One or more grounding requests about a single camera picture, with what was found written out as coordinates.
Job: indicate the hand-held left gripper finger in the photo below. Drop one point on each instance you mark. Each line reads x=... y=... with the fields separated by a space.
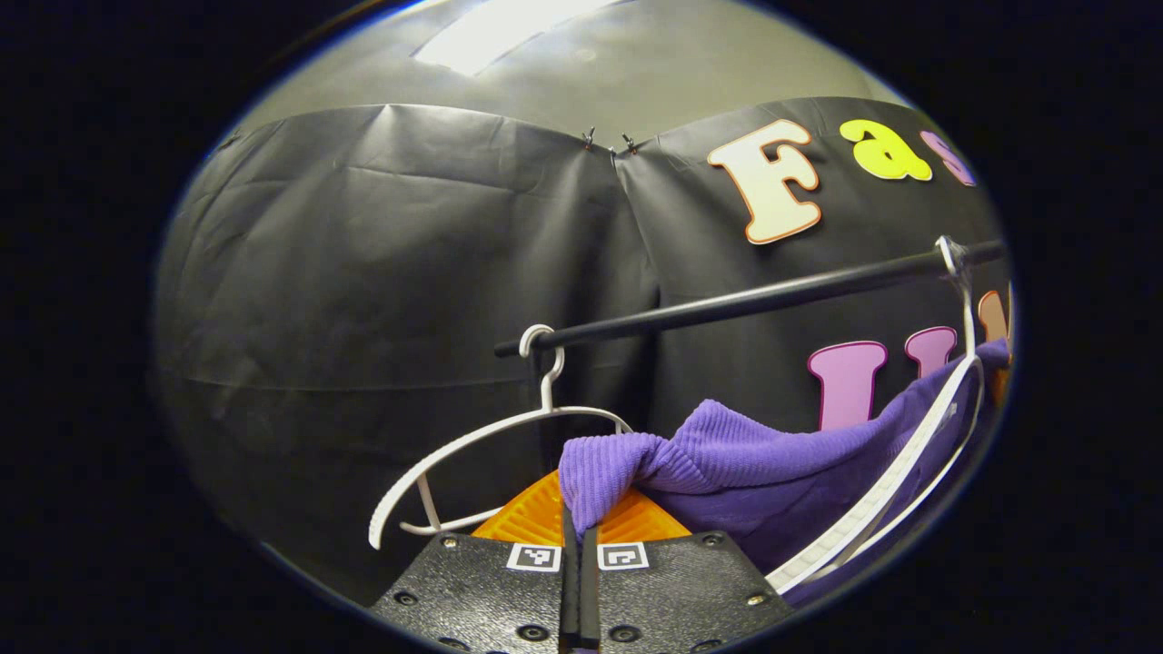
x=591 y=590
x=570 y=590

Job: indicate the purple shirt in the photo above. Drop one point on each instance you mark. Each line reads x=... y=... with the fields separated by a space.
x=754 y=472

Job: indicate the white plastic clothes hanger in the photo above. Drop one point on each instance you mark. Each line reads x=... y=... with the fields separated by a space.
x=909 y=442
x=545 y=391

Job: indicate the black metal clothes rack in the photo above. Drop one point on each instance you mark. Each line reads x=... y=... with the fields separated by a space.
x=727 y=305

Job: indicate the black backdrop cloth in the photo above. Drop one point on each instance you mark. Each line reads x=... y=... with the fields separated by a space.
x=363 y=272

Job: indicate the small black binder clip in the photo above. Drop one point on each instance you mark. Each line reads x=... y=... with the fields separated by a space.
x=589 y=139
x=629 y=144

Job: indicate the ceiling light panel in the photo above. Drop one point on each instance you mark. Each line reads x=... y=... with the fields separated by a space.
x=509 y=27

